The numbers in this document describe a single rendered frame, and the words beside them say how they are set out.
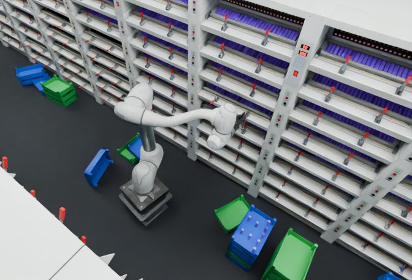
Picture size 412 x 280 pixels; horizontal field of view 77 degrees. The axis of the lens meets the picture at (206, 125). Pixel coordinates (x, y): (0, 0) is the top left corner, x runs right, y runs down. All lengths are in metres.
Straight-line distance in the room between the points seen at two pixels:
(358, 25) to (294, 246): 1.45
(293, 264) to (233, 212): 0.68
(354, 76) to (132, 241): 1.94
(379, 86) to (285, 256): 1.23
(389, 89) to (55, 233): 1.43
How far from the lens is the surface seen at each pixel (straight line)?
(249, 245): 2.01
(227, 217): 2.42
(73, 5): 2.84
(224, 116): 1.42
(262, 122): 1.88
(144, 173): 1.95
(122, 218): 2.46
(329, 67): 1.52
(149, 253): 2.31
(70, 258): 0.52
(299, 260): 2.08
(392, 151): 1.79
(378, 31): 1.40
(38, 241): 0.55
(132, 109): 1.58
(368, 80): 1.52
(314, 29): 1.44
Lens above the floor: 2.19
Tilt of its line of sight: 46 degrees down
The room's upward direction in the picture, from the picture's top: 5 degrees clockwise
